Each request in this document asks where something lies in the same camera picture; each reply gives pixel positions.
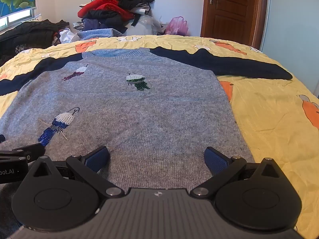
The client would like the brown wooden door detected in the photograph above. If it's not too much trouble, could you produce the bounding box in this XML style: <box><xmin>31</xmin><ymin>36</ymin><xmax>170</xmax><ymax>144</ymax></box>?
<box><xmin>201</xmin><ymin>0</ymin><xmax>268</xmax><ymax>48</ymax></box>

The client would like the window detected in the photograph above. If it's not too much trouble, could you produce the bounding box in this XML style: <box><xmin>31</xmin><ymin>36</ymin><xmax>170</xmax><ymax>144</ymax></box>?
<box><xmin>0</xmin><ymin>7</ymin><xmax>35</xmax><ymax>29</ymax></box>

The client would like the pile of clothes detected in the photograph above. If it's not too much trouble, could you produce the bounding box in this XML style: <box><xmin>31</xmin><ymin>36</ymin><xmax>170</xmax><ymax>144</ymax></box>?
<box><xmin>78</xmin><ymin>0</ymin><xmax>156</xmax><ymax>34</ymax></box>

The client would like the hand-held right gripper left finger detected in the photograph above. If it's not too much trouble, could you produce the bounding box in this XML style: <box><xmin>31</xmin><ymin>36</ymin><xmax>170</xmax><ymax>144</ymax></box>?
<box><xmin>32</xmin><ymin>146</ymin><xmax>124</xmax><ymax>200</ymax></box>

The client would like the white crumpled cloth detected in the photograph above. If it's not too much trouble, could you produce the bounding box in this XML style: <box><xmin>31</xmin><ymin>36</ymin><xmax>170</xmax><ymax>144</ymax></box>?
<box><xmin>59</xmin><ymin>29</ymin><xmax>80</xmax><ymax>43</ymax></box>

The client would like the pink plastic bag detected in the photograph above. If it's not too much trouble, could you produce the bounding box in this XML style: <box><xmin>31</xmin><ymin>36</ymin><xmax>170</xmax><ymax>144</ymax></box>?
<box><xmin>164</xmin><ymin>17</ymin><xmax>188</xmax><ymax>36</ymax></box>

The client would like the black jacket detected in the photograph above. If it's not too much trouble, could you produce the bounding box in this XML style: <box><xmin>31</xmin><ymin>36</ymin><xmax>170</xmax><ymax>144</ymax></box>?
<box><xmin>0</xmin><ymin>20</ymin><xmax>70</xmax><ymax>65</ymax></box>

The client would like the light blue knit sweater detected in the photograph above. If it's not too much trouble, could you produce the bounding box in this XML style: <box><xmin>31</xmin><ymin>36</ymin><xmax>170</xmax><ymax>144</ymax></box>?
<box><xmin>77</xmin><ymin>28</ymin><xmax>124</xmax><ymax>40</ymax></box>

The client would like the clear plastic bag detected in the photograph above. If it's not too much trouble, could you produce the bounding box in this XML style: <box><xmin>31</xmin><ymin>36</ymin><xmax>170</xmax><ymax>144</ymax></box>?
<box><xmin>125</xmin><ymin>15</ymin><xmax>165</xmax><ymax>36</ymax></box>

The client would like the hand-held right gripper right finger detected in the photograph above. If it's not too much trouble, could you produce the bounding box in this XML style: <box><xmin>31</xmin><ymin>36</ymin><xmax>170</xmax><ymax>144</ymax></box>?
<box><xmin>191</xmin><ymin>146</ymin><xmax>282</xmax><ymax>200</ymax></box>

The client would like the grey sweater with navy sleeves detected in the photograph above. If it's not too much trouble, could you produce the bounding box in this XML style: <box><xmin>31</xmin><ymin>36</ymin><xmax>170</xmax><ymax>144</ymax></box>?
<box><xmin>0</xmin><ymin>47</ymin><xmax>293</xmax><ymax>192</ymax></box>

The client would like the yellow printed blanket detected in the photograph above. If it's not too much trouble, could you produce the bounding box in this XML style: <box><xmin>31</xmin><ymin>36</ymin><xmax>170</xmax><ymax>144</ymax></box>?
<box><xmin>0</xmin><ymin>34</ymin><xmax>319</xmax><ymax>234</ymax></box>

